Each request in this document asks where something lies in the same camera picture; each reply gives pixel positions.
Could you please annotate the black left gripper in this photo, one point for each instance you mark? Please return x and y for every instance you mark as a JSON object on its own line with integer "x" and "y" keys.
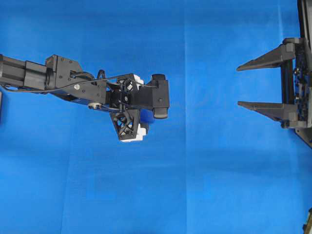
{"x": 125, "y": 95}

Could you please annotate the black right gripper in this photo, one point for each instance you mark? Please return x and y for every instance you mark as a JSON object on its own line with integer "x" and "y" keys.
{"x": 294, "y": 56}

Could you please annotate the blue table cloth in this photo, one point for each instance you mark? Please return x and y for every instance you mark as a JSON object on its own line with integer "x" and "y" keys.
{"x": 211, "y": 167}

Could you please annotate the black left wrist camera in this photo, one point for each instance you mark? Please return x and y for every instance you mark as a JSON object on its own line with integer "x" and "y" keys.
{"x": 160, "y": 96}

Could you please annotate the black aluminium frame rail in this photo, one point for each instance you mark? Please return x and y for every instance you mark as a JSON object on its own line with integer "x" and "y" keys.
{"x": 305, "y": 18}

